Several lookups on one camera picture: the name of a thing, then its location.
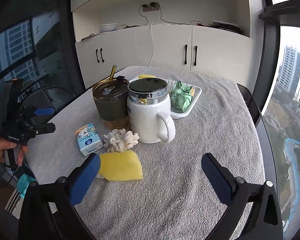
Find blue tissue pack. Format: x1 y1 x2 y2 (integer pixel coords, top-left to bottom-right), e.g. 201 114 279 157
75 123 103 156

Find yellow rounded sponge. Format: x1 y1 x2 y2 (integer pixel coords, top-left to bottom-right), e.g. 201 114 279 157
99 150 143 181

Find cream chenille scrunchie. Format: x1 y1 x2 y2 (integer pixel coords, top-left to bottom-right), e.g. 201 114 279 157
103 128 140 153

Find green cloth scrunchie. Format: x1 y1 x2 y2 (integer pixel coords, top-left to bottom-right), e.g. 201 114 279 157
170 81 193 113

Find yellow tissue pack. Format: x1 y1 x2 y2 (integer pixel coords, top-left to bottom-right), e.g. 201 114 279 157
190 88 195 97

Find yellow rectangular sponge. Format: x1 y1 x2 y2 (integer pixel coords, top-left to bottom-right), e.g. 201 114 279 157
138 74 155 79

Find person left hand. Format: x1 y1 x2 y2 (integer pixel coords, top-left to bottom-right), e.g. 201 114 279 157
0 138 29 166

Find dark wicker chair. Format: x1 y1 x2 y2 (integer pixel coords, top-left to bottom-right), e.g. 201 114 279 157
20 87 76 115

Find green sleeved glass tumbler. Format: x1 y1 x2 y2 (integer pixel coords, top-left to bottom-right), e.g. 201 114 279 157
92 65 130 130

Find white ceramic mug chrome lid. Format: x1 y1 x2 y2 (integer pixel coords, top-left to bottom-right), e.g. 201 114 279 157
127 77 176 144

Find white bowl on cabinet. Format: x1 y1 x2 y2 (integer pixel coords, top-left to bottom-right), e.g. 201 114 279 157
98 23 118 33

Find white cabinet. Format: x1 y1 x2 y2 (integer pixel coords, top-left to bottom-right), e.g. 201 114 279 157
71 0 257 89

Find white hanging cable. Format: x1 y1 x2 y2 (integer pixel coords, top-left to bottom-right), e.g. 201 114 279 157
148 24 156 67

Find wall power socket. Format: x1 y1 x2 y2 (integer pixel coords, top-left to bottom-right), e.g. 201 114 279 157
141 2 160 12

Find black power cable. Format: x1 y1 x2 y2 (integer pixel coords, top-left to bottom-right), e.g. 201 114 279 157
112 2 216 30

